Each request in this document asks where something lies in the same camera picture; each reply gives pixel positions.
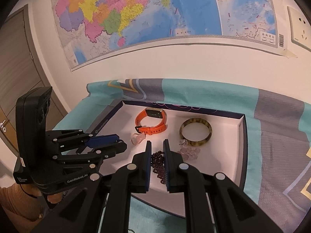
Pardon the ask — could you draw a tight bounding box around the dark blue cardboard box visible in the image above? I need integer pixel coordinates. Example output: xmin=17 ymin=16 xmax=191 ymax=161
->
xmin=90 ymin=99 xmax=248 ymax=220

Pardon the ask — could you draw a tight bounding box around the colourful wall map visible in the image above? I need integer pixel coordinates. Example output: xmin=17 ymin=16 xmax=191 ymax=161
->
xmin=51 ymin=0 xmax=279 ymax=72

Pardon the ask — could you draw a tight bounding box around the white wall socket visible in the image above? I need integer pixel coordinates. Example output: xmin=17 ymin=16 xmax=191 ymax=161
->
xmin=287 ymin=6 xmax=311 ymax=51

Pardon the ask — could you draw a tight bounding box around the dark bead bracelet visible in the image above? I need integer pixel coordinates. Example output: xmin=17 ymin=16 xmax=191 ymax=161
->
xmin=150 ymin=150 xmax=168 ymax=185

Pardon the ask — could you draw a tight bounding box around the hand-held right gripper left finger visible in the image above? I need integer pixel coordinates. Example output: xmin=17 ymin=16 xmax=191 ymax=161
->
xmin=31 ymin=141 xmax=152 ymax=233

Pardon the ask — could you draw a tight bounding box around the person's left forearm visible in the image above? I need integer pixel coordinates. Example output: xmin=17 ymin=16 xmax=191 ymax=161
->
xmin=0 ymin=183 xmax=49 ymax=233

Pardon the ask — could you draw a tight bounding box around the person's left hand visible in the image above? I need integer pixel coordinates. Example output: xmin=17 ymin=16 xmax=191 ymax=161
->
xmin=23 ymin=184 xmax=65 ymax=205

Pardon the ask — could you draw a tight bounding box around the teal and grey printed blanket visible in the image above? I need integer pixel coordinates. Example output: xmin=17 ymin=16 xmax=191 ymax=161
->
xmin=52 ymin=78 xmax=311 ymax=233

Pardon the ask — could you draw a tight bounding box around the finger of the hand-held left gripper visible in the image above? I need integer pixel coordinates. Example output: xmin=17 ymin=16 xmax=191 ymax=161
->
xmin=47 ymin=129 xmax=122 ymax=154
xmin=52 ymin=141 xmax=128 ymax=169

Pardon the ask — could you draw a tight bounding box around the orange smart watch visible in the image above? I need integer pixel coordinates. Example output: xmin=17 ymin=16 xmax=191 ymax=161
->
xmin=135 ymin=107 xmax=168 ymax=136

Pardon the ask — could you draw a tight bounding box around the piece of masking tape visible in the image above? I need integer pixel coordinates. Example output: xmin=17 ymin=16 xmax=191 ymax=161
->
xmin=279 ymin=47 xmax=298 ymax=59

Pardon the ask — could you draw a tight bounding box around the tortoiseshell bangle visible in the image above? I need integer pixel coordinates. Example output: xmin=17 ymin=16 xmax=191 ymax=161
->
xmin=179 ymin=118 xmax=212 ymax=148

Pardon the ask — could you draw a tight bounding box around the grey wooden door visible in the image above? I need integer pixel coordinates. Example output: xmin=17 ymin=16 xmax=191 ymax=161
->
xmin=0 ymin=3 xmax=71 ymax=165

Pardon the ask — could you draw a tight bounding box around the pink hair tie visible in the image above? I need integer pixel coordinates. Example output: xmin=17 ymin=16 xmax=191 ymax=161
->
xmin=131 ymin=133 xmax=146 ymax=146

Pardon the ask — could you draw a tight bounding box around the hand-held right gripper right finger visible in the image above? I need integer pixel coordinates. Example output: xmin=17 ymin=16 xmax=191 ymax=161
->
xmin=163 ymin=139 xmax=285 ymax=233

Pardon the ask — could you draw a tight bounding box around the pink crystal bead bracelet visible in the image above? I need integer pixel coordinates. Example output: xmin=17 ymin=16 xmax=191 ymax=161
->
xmin=177 ymin=139 xmax=201 ymax=161

